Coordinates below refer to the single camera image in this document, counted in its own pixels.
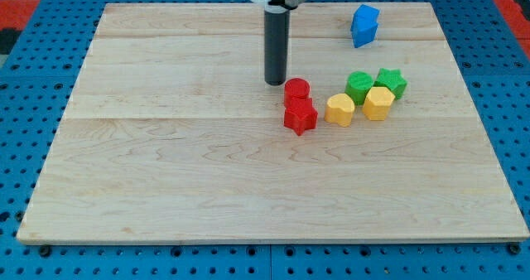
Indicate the red star block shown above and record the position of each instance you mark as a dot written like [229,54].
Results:
[300,115]

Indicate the red cylinder block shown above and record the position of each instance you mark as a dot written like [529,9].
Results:
[296,88]

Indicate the light wooden board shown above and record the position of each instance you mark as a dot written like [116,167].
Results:
[172,137]

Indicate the yellow heart block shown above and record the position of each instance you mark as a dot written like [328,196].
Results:
[339,109]

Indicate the green cylinder block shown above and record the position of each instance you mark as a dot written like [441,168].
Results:
[358,85]

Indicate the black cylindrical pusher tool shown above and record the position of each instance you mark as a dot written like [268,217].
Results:
[276,38]

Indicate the yellow hexagon block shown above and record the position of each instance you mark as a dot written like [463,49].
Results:
[377,104]

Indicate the green star block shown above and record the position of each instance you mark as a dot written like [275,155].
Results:
[393,80]

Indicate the blue pentagon block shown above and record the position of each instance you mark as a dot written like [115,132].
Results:
[363,32]

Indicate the blue cube block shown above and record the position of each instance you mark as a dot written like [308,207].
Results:
[364,18]

